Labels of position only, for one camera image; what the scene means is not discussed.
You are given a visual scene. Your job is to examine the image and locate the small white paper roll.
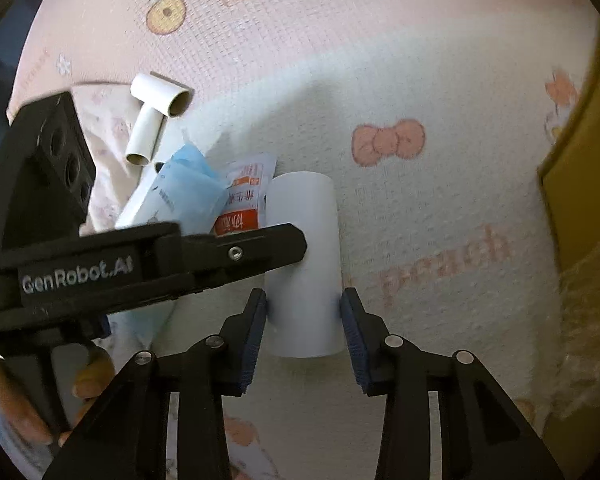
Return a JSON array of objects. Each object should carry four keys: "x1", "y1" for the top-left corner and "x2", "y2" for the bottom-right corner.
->
[{"x1": 125, "y1": 103, "x2": 163, "y2": 166}]

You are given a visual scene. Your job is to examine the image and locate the person's left hand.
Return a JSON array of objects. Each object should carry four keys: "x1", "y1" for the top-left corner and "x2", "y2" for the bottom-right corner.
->
[{"x1": 0, "y1": 346, "x2": 116, "y2": 446}]

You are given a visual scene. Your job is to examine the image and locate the floral pink cloth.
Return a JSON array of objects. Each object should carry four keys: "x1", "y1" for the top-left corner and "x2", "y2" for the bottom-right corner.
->
[{"x1": 71, "y1": 84, "x2": 142, "y2": 235}]

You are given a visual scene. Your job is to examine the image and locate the white red spout pouch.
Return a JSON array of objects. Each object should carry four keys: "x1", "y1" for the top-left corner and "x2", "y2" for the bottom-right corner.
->
[{"x1": 213, "y1": 153, "x2": 277, "y2": 236}]

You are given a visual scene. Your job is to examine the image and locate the brown cardboard box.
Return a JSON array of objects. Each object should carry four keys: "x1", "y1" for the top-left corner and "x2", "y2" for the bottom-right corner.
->
[{"x1": 536, "y1": 14, "x2": 600, "y2": 461}]

